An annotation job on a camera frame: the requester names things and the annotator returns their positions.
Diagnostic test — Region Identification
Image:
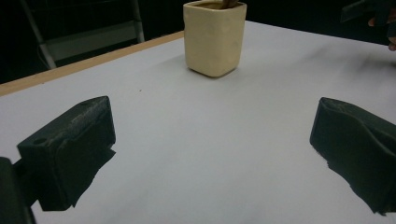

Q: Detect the white metal stand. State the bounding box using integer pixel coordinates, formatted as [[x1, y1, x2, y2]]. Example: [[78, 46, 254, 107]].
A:
[[19, 0, 147, 70]]

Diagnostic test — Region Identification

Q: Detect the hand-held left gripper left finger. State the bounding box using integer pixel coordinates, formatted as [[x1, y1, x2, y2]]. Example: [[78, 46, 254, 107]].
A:
[[16, 95, 117, 212]]

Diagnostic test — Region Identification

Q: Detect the cream square ceramic cup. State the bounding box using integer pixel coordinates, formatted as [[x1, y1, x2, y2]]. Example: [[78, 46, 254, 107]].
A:
[[182, 0, 248, 78]]

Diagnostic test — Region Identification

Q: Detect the wooden table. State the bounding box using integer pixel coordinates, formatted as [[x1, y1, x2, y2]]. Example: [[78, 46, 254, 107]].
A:
[[0, 30, 185, 98]]

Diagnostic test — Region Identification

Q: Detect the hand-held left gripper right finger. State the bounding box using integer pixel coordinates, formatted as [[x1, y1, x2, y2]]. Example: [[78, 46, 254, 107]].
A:
[[309, 96, 396, 216]]

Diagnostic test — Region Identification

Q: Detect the white table board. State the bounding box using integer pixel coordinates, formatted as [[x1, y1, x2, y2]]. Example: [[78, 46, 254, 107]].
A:
[[0, 20, 396, 224]]

